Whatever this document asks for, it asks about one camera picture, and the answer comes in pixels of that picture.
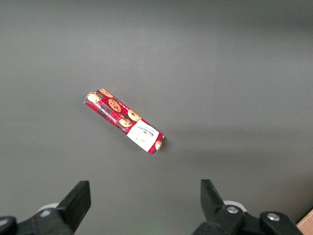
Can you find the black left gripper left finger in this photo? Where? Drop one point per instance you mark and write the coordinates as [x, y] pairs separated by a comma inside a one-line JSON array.
[[73, 205]]

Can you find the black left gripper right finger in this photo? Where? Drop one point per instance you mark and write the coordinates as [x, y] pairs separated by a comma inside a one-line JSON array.
[[215, 203]]

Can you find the red tartan cookie box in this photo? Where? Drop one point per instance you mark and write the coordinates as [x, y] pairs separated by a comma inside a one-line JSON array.
[[117, 110]]

